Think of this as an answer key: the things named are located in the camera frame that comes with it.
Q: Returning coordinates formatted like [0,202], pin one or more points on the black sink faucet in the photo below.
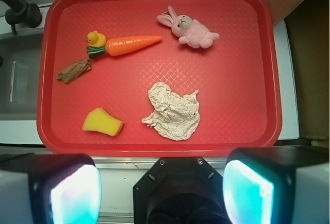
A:
[22,12]

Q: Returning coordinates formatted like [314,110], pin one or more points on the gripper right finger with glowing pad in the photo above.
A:
[280,184]

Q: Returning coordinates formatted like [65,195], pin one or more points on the yellow sponge piece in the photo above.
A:
[99,120]

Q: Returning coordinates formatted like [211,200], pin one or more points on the red plastic tray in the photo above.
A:
[237,77]

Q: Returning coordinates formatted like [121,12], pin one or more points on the crumpled brown paper piece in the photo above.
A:
[73,71]

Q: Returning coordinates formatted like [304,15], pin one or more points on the yellow rubber duck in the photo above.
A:
[96,39]

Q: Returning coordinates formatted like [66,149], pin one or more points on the grey sink basin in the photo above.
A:
[20,65]

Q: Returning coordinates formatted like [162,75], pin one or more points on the orange plastic toy carrot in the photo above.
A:
[122,45]

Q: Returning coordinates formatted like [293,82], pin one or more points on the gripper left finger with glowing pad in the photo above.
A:
[49,188]

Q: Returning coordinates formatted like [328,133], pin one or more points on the crumpled white paper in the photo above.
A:
[174,117]

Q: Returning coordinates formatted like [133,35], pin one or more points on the pink plush bunny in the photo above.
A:
[189,31]

